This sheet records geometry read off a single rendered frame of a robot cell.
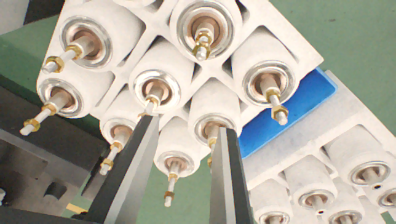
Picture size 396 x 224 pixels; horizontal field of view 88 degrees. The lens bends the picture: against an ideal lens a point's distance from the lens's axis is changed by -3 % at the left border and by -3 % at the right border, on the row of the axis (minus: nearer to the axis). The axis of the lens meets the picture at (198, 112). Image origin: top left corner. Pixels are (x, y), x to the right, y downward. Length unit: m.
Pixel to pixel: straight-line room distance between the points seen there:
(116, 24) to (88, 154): 0.46
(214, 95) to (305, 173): 0.29
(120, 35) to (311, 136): 0.43
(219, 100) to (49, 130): 0.52
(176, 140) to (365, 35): 0.51
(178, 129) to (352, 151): 0.35
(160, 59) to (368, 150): 0.41
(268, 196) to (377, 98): 0.42
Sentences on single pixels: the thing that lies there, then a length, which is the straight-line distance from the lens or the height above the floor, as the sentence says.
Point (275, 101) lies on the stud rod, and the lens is 0.28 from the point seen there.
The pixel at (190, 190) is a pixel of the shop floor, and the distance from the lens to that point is 0.96.
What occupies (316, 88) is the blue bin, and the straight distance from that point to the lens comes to 0.58.
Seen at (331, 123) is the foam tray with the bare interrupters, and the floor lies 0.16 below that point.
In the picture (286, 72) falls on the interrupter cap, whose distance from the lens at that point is 0.32.
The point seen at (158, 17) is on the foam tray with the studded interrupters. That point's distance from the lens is 0.37.
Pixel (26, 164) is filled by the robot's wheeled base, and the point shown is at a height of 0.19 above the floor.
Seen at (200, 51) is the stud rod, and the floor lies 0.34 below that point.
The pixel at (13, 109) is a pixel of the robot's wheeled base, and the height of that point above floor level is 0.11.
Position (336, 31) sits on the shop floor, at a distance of 0.62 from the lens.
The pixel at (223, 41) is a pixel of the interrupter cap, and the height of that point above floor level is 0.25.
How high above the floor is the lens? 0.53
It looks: 54 degrees down
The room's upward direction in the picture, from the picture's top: 173 degrees counter-clockwise
